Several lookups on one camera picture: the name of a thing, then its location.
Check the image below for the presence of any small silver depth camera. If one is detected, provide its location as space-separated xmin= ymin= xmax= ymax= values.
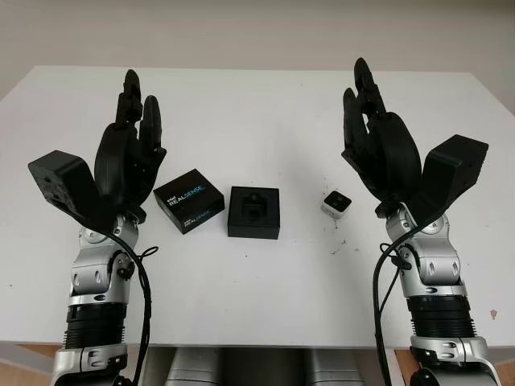
xmin=319 ymin=190 xmax=352 ymax=220

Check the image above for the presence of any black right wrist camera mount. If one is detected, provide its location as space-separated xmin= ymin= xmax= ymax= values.
xmin=404 ymin=135 xmax=490 ymax=231

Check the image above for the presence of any black RealSense box lid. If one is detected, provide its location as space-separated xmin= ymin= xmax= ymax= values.
xmin=153 ymin=167 xmax=225 ymax=236

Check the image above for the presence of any black box base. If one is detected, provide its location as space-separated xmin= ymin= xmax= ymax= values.
xmin=227 ymin=185 xmax=281 ymax=241

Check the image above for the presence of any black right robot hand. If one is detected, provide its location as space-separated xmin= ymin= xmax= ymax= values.
xmin=340 ymin=57 xmax=423 ymax=217

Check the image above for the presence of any grey left robot leg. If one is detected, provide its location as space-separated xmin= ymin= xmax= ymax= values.
xmin=167 ymin=347 xmax=220 ymax=386

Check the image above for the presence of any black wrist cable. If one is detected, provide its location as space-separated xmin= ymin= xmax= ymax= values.
xmin=372 ymin=216 xmax=440 ymax=386
xmin=72 ymin=212 xmax=159 ymax=386

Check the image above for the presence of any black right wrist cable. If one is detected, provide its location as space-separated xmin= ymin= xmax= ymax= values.
xmin=372 ymin=216 xmax=440 ymax=386

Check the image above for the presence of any grey robot leg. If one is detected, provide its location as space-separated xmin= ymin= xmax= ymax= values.
xmin=307 ymin=347 xmax=355 ymax=386
xmin=167 ymin=347 xmax=220 ymax=386

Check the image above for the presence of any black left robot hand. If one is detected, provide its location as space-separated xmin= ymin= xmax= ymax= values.
xmin=94 ymin=68 xmax=168 ymax=222

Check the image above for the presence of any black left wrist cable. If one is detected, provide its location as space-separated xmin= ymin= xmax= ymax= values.
xmin=72 ymin=212 xmax=159 ymax=386

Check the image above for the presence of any grey right robot leg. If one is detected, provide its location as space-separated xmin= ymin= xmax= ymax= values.
xmin=307 ymin=347 xmax=355 ymax=386

